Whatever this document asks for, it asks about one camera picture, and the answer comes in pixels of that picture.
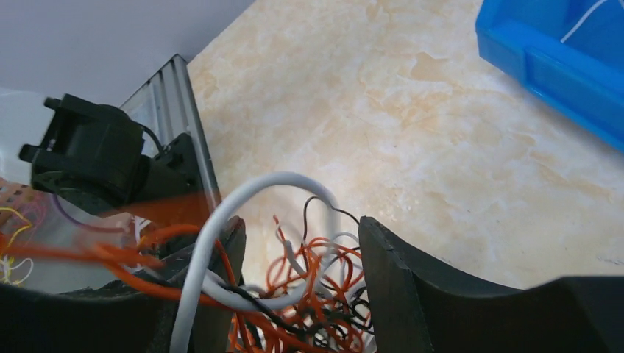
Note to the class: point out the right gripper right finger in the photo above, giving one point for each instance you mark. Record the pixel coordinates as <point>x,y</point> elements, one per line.
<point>421,304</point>

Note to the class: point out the blue three-compartment bin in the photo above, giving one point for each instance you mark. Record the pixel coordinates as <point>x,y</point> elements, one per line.
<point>567,53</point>

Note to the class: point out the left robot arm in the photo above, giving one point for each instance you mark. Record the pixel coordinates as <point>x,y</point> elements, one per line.
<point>92,156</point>

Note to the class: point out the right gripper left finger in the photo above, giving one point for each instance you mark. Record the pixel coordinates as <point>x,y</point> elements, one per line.
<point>116,317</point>

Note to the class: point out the aluminium front rail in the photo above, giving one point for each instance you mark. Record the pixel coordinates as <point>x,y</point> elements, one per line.
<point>166,104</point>

